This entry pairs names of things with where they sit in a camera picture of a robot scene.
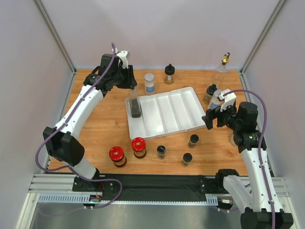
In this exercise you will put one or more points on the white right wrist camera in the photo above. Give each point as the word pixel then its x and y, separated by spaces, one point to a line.
pixel 227 97

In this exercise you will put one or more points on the clear glass oil bottle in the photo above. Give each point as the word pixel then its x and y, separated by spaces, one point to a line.
pixel 220 72

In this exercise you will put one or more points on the salt jar blue label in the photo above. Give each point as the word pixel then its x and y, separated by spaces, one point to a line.
pixel 149 83

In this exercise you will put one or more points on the left aluminium corner post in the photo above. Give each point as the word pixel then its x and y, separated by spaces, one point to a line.
pixel 48 22

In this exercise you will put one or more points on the right aluminium corner post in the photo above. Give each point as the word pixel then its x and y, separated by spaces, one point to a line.
pixel 271 20

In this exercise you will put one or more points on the white powder jar black lid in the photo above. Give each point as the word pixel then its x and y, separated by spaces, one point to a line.
pixel 233 140

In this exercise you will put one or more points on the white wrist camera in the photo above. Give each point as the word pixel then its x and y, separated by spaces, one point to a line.
pixel 123 56
pixel 227 97

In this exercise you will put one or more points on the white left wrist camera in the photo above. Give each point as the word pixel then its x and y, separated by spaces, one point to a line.
pixel 123 56

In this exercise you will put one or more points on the salt jar silver lid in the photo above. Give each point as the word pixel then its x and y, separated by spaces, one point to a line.
pixel 215 102

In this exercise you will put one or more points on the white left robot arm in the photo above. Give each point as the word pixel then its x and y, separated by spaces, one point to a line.
pixel 61 141

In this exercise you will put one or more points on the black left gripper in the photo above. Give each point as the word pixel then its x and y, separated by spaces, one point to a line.
pixel 131 82

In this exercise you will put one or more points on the aluminium corner post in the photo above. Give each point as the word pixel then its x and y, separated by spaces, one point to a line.
pixel 48 22
pixel 271 20

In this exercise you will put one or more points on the red lid sauce jar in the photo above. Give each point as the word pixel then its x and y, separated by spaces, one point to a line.
pixel 117 156
pixel 139 147

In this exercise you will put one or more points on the small black lid spice jar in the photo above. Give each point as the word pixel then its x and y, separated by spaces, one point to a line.
pixel 193 141
pixel 161 151
pixel 187 158

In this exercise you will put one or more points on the black knob grinder bottle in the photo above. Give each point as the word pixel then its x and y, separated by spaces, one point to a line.
pixel 169 72

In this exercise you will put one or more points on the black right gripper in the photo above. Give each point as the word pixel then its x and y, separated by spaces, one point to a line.
pixel 212 117

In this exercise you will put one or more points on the glass oil bottle dark sauce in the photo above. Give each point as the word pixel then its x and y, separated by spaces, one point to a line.
pixel 134 103

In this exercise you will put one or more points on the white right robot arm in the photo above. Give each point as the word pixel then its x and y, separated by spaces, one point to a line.
pixel 260 206

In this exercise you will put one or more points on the aluminium frame rail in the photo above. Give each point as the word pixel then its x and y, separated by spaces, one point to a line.
pixel 132 188

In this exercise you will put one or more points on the white divided organizer tray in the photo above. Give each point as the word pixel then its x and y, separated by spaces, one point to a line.
pixel 164 114

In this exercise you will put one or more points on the black cap spice bottle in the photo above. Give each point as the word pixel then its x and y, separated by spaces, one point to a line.
pixel 209 93

